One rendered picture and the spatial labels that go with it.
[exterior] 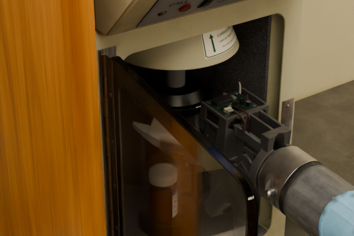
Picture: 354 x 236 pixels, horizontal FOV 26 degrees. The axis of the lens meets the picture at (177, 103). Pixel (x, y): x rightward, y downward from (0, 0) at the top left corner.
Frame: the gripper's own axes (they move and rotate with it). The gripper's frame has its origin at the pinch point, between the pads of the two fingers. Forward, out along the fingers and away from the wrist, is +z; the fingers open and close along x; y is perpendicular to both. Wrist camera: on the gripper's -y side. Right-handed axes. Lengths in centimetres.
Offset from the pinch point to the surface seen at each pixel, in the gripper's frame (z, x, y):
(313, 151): 11, -42, -29
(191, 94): -2.0, -0.2, 3.8
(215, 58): -6.1, -0.4, 11.2
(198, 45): -5.0, 1.5, 13.1
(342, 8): 34, -71, -13
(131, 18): -11.8, 16.3, 22.9
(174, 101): -1.6, 2.4, 3.2
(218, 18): -7.1, 0.5, 17.4
